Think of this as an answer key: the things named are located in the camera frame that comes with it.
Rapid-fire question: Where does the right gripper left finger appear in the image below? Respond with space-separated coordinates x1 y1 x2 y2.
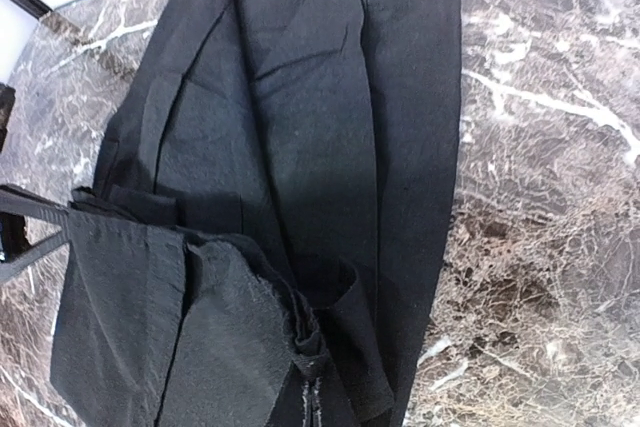
294 367 312 427

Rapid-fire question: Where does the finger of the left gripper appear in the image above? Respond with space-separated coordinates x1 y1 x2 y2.
1 185 70 282

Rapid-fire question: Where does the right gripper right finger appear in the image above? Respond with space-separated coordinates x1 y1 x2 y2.
313 361 340 427

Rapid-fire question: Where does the black long sleeve shirt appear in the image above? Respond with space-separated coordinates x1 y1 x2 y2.
50 0 461 426

